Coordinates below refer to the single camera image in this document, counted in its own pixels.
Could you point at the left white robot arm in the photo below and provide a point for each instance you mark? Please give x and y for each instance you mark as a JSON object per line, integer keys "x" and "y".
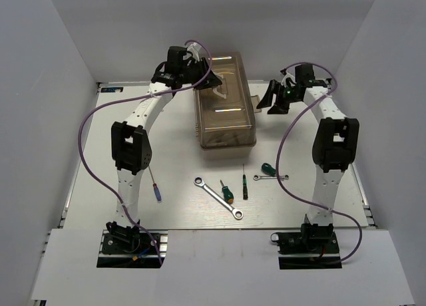
{"x": 131, "y": 150}

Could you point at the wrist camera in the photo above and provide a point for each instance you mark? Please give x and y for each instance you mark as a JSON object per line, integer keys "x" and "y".
{"x": 194, "y": 49}
{"x": 288, "y": 80}

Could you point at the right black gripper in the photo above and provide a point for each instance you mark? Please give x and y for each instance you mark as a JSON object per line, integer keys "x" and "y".
{"x": 267, "y": 100}

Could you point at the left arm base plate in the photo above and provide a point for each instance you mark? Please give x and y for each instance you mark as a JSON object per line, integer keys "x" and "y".
{"x": 141, "y": 254}

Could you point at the stubby green orange screwdriver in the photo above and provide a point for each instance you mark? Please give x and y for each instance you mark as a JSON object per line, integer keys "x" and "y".
{"x": 227, "y": 194}

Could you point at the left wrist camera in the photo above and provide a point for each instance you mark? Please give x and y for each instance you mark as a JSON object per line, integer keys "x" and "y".
{"x": 194, "y": 49}

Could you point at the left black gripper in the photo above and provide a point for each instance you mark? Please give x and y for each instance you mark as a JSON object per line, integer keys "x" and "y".
{"x": 211, "y": 80}

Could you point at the small combination wrench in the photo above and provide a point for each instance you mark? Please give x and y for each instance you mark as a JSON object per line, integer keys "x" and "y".
{"x": 265, "y": 177}

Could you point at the red blue screwdriver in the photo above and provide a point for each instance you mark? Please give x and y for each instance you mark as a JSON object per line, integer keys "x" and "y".
{"x": 155, "y": 187}

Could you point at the thin black green screwdriver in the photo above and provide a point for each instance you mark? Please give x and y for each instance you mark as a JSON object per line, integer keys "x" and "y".
{"x": 244, "y": 184}

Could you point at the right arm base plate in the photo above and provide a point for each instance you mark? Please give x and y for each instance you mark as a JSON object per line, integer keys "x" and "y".
{"x": 296, "y": 252}

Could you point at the large ratchet wrench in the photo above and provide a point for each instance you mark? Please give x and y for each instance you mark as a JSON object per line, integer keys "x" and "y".
{"x": 237, "y": 214}

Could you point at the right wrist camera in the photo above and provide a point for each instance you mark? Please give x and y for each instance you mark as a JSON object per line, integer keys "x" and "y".
{"x": 288, "y": 80}

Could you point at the beige cantilever toolbox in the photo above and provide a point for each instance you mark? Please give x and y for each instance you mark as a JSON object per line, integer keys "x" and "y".
{"x": 225, "y": 116}

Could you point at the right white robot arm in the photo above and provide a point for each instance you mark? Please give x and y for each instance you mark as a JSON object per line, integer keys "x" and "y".
{"x": 334, "y": 146}

